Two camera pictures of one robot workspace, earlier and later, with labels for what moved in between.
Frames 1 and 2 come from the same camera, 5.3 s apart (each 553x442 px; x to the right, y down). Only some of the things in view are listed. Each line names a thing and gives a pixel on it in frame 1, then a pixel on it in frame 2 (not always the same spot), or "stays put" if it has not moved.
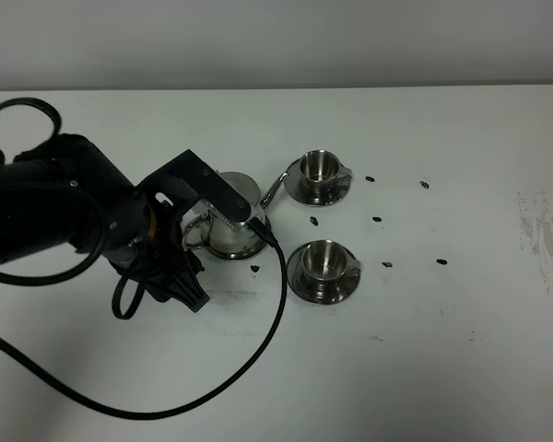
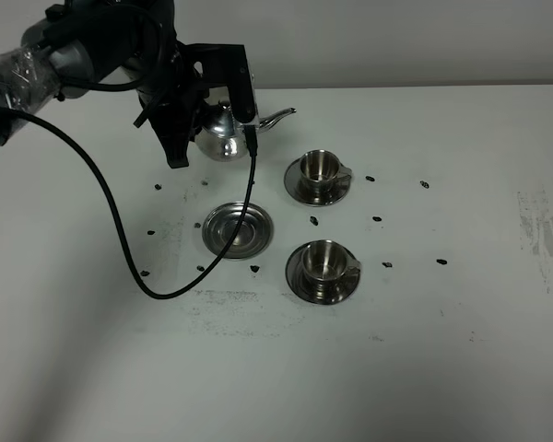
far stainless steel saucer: (293, 186) stays put
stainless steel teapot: (229, 238) -> (223, 138)
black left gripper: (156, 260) -> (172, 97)
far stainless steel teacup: (320, 168) stays put
